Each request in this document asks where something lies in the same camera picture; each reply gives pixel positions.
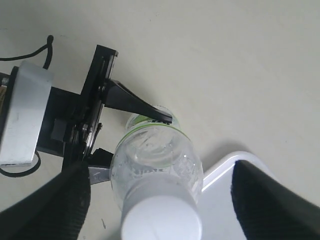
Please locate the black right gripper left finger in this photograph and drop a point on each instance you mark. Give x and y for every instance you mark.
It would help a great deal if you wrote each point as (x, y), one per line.
(56, 211)

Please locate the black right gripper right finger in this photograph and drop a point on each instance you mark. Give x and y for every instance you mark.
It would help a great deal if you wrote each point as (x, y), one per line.
(266, 210)

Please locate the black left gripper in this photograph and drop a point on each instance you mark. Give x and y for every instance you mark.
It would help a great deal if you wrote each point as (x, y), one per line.
(71, 121)

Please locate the clear plastic drink bottle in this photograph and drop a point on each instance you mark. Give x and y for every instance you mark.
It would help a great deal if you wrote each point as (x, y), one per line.
(151, 147)

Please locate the white bottle cap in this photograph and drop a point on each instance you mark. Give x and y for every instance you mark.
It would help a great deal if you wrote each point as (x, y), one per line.
(162, 217)

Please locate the white plastic tray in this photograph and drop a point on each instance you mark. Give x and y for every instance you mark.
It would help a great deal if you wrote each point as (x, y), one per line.
(219, 221)

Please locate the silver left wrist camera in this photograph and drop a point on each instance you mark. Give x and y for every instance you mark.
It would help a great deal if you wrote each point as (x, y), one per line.
(26, 110)

